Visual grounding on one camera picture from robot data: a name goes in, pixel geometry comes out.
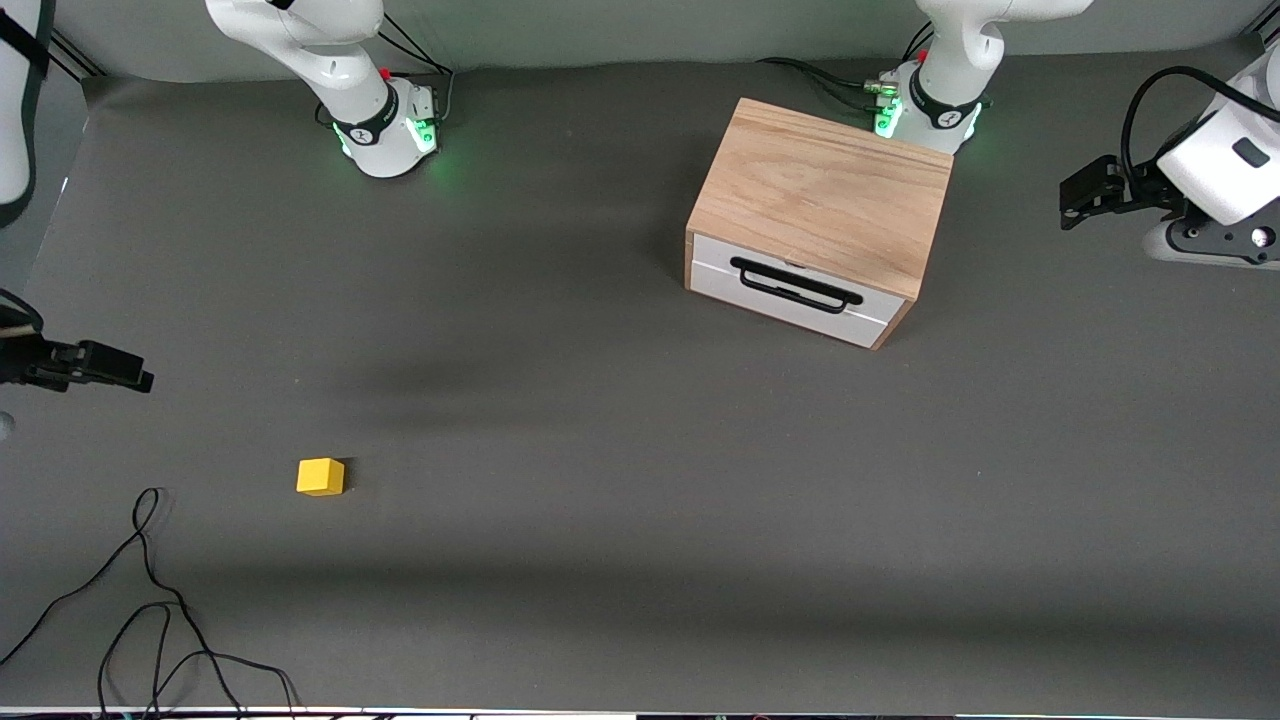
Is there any thin black loose cable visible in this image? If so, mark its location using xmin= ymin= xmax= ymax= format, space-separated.
xmin=0 ymin=487 xmax=301 ymax=717

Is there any wooden drawer cabinet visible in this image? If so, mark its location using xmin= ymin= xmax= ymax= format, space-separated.
xmin=685 ymin=97 xmax=954 ymax=351

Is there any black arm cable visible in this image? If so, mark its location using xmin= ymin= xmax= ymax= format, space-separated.
xmin=0 ymin=288 xmax=46 ymax=336
xmin=1120 ymin=65 xmax=1280 ymax=186

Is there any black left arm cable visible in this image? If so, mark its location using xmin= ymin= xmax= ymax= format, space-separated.
xmin=1120 ymin=65 xmax=1280 ymax=186

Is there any yellow cube block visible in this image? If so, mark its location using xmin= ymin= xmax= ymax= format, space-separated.
xmin=297 ymin=457 xmax=347 ymax=497

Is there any dark grey table mat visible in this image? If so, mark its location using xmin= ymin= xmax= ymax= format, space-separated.
xmin=0 ymin=40 xmax=1280 ymax=713

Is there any white drawer with black handle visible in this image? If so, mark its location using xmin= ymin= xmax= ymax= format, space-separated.
xmin=692 ymin=235 xmax=909 ymax=323

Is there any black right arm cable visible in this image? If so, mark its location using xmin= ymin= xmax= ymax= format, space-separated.
xmin=0 ymin=288 xmax=46 ymax=336

